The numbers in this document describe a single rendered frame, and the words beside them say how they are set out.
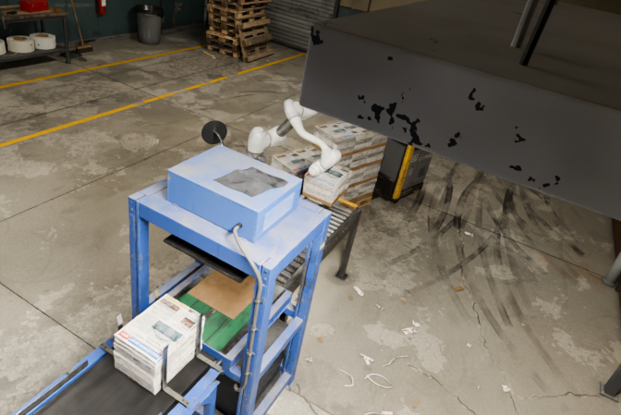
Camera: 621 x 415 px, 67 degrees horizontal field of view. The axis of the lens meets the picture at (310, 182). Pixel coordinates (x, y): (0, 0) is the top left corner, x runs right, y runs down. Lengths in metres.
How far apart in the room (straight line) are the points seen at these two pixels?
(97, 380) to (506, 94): 2.61
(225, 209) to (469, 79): 2.07
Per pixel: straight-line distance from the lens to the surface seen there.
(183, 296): 3.22
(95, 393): 2.81
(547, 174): 0.51
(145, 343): 2.63
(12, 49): 9.51
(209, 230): 2.51
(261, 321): 2.55
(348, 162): 5.27
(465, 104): 0.50
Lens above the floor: 3.05
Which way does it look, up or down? 29 degrees down
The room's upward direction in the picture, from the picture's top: 11 degrees clockwise
